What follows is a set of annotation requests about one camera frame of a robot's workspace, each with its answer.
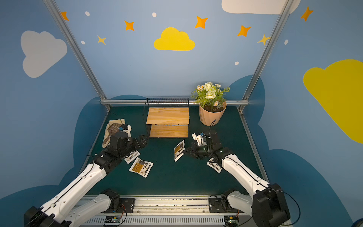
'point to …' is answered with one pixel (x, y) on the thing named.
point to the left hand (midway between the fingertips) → (142, 136)
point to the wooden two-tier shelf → (167, 117)
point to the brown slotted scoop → (113, 128)
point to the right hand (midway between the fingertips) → (184, 150)
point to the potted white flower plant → (212, 101)
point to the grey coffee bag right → (198, 138)
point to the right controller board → (232, 220)
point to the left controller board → (112, 220)
